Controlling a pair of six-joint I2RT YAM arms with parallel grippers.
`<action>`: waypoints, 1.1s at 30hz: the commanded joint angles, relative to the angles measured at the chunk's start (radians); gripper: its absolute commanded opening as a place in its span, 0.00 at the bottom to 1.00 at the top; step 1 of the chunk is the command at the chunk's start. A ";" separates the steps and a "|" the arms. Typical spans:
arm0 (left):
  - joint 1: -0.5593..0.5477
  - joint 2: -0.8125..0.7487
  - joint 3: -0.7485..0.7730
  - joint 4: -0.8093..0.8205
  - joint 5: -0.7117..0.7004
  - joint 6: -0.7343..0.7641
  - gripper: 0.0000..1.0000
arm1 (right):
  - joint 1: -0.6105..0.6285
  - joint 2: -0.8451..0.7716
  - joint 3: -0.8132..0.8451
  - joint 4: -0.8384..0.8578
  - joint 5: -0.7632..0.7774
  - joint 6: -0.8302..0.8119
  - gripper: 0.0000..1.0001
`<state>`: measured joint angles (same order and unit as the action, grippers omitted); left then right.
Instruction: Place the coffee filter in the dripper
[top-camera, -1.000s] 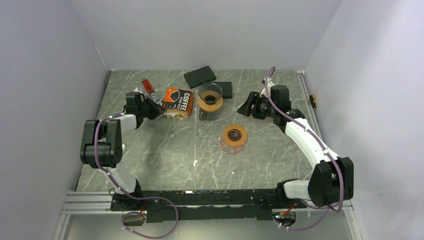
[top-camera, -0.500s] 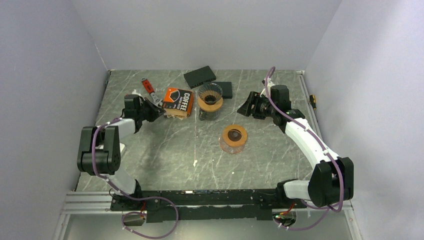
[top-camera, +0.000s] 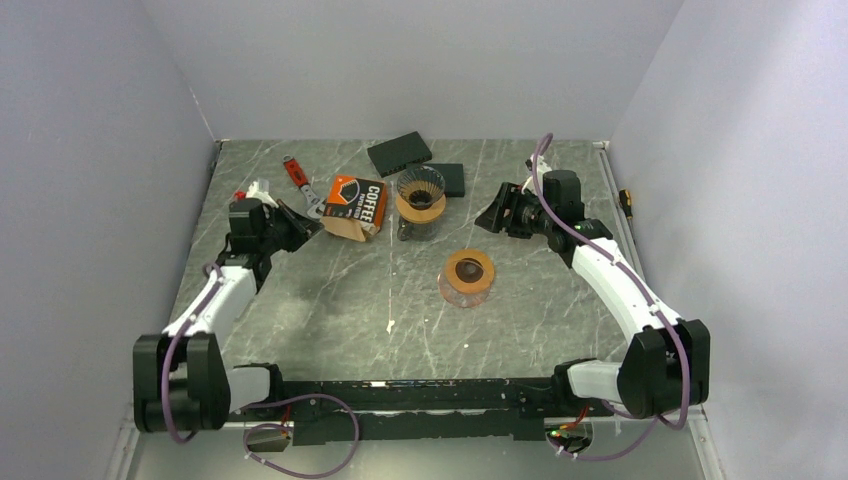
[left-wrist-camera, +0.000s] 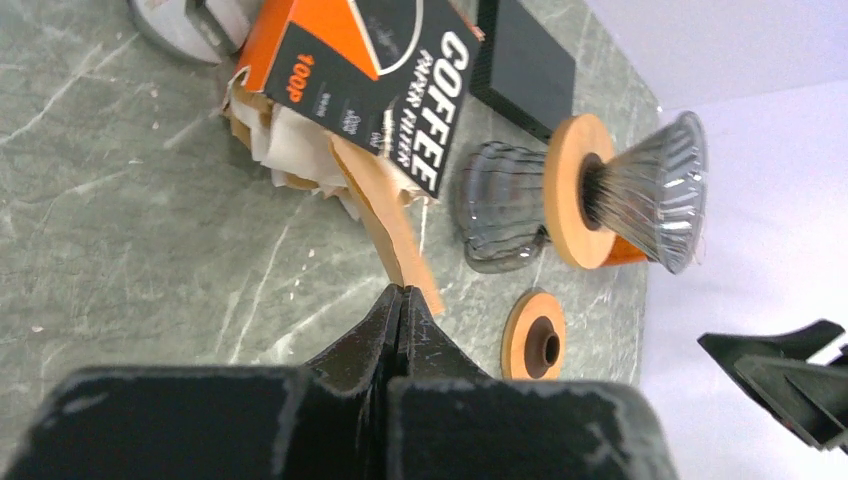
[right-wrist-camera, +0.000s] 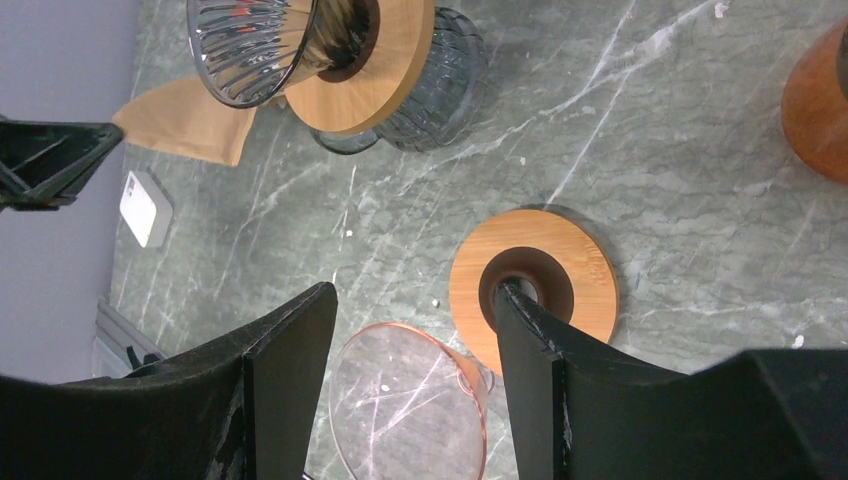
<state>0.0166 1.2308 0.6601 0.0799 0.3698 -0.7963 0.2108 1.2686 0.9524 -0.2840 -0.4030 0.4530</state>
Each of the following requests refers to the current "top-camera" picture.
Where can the black box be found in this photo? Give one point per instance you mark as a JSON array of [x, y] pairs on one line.
[[453, 174], [397, 154]]

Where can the grey glass carafe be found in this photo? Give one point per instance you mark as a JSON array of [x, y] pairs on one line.
[[410, 231]]

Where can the black base frame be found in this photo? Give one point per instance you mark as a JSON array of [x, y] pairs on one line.
[[522, 409]]

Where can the black box front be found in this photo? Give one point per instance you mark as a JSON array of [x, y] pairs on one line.
[[453, 174]]

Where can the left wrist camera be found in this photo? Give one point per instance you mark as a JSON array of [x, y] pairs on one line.
[[259, 190]]

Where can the yellow black screwdriver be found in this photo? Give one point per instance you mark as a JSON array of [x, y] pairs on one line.
[[625, 202]]

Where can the clear glass ribbed dripper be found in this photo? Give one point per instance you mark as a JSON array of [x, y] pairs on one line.
[[421, 187]]

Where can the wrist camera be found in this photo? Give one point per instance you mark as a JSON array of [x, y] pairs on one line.
[[535, 170], [259, 190]]

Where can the red adjustable wrench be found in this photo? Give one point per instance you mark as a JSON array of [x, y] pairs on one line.
[[314, 204]]

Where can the black box rear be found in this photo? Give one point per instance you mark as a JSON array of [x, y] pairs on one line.
[[397, 154]]

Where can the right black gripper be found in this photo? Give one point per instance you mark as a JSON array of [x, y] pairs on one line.
[[508, 197]]

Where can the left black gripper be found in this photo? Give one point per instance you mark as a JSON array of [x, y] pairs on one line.
[[302, 227]]

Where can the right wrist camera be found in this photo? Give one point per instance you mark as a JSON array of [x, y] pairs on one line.
[[535, 170]]

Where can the orange coffee filter box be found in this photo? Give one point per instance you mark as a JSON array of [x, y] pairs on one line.
[[355, 208]]

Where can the pink dripper with wooden ring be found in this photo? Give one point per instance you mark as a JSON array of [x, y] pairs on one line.
[[466, 278]]

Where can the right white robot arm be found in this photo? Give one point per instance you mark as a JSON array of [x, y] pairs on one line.
[[667, 363]]

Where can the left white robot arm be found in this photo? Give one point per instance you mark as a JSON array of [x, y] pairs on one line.
[[181, 384]]

